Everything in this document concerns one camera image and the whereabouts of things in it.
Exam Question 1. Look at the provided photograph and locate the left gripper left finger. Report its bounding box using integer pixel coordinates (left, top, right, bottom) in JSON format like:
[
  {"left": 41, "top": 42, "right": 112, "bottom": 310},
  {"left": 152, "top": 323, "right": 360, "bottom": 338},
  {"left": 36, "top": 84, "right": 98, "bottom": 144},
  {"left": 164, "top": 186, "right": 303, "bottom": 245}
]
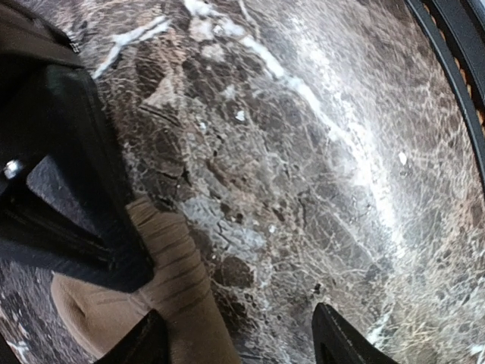
[{"left": 95, "top": 309, "right": 170, "bottom": 364}]

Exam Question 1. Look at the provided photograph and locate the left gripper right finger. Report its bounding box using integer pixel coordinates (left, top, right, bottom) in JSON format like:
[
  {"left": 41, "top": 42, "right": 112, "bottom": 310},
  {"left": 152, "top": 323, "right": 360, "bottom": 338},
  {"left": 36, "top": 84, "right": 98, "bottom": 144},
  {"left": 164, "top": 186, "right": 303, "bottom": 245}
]
[{"left": 311, "top": 303, "right": 397, "bottom": 364}]

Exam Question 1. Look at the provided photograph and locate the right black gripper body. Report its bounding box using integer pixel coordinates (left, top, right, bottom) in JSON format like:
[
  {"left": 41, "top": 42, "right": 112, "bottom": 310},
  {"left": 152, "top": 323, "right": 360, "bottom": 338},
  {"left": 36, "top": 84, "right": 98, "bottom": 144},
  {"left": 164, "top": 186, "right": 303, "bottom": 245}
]
[{"left": 1, "top": 1, "right": 91, "bottom": 159}]

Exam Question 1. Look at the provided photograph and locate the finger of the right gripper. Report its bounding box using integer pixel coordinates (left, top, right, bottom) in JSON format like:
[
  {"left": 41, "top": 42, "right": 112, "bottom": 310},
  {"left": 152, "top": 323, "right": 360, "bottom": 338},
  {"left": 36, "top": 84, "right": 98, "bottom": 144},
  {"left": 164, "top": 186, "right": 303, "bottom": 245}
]
[{"left": 1, "top": 65, "right": 154, "bottom": 293}]

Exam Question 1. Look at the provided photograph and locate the tan brown sock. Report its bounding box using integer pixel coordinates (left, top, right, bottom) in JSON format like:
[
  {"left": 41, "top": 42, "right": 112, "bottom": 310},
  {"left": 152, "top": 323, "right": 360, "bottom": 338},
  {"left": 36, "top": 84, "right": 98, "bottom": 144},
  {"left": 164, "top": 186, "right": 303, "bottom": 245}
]
[{"left": 51, "top": 198, "right": 240, "bottom": 363}]

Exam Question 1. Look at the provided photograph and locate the black front rail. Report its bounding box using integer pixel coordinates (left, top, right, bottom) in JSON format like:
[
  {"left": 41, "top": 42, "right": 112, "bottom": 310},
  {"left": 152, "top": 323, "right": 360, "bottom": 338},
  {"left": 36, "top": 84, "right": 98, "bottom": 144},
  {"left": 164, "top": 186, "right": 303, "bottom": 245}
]
[{"left": 405, "top": 0, "right": 484, "bottom": 178}]

